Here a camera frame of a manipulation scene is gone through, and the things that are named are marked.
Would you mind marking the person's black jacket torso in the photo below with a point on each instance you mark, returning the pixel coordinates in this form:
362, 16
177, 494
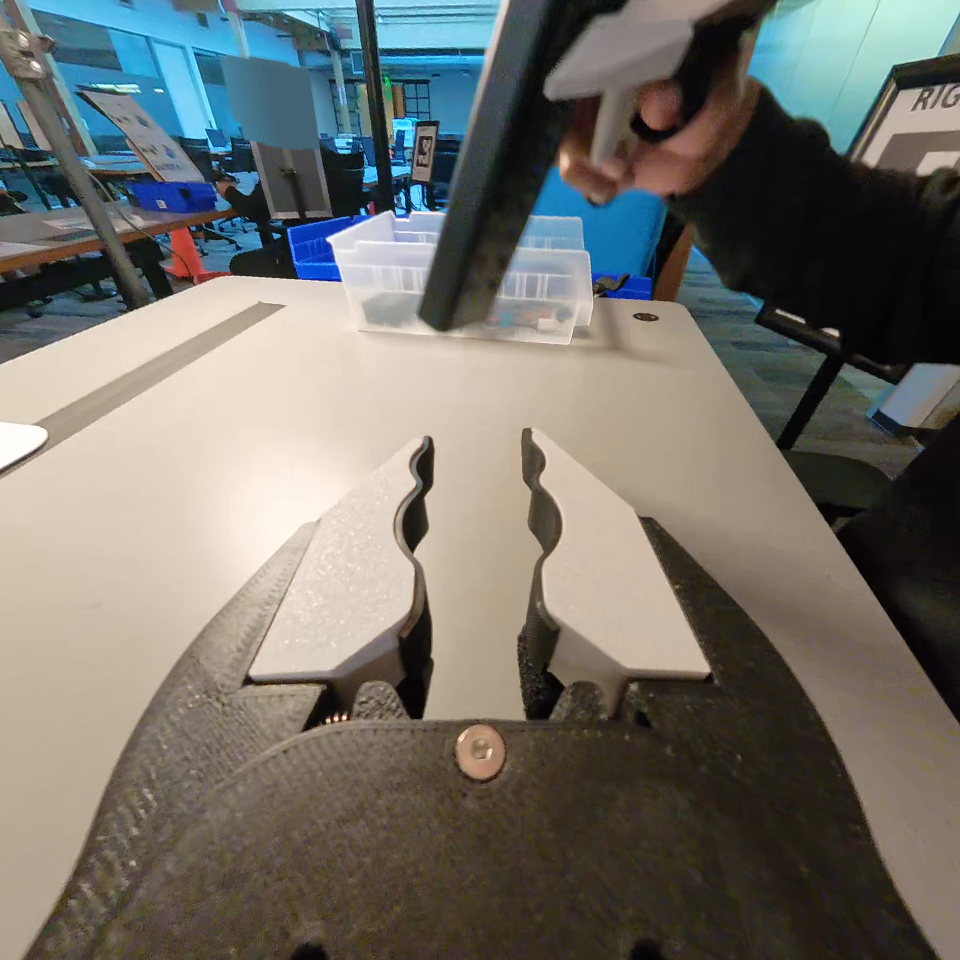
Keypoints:
915, 562

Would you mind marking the large blue plastic crate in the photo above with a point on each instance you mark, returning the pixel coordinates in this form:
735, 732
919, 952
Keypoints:
600, 217

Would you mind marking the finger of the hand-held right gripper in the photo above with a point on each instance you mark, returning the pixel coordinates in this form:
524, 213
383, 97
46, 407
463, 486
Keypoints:
622, 52

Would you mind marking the black framed tag board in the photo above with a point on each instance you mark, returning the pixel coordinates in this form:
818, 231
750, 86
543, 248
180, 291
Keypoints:
907, 112

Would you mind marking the person's right hand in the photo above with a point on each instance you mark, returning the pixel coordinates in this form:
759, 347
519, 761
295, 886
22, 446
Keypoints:
675, 157

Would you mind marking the instruction poster board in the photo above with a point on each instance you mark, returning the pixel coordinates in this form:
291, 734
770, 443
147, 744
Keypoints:
142, 135

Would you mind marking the clear plastic bin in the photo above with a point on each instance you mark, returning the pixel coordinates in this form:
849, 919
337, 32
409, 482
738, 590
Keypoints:
390, 255

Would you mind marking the orange traffic cone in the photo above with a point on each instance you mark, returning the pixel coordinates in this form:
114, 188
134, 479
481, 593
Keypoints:
184, 255

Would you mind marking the small tag sign on stand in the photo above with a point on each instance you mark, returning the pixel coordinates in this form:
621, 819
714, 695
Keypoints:
424, 150

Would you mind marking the person's right forearm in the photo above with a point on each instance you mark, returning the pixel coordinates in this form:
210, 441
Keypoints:
825, 225

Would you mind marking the black plastic clip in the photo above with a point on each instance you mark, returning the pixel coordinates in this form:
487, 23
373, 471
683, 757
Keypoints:
611, 283

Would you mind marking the document stand with instruction sheet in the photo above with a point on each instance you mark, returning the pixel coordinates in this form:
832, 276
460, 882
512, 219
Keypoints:
19, 442

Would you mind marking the dark grey USB hub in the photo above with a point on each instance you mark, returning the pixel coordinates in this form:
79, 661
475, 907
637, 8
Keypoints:
390, 311

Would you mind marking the black pole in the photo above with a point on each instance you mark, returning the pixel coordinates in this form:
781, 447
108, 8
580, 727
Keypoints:
375, 105

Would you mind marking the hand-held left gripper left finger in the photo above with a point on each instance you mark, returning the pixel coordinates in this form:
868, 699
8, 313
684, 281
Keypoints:
337, 592

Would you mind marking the black office chair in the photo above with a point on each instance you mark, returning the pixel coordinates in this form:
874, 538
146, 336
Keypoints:
262, 262

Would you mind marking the wooden table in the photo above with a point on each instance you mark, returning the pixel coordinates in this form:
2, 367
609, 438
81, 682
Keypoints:
90, 232

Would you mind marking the black long USB hub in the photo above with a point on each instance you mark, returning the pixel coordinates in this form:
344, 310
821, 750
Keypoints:
495, 172

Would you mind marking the blue plastic bin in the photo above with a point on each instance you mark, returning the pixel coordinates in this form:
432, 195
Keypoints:
315, 247
172, 196
637, 286

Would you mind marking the grey board stand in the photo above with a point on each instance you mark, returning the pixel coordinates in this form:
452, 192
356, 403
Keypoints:
291, 180

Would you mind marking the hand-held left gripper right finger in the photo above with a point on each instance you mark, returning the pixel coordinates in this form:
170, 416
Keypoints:
622, 592

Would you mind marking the grey metal pole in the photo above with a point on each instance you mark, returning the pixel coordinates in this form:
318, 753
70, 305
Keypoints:
67, 165

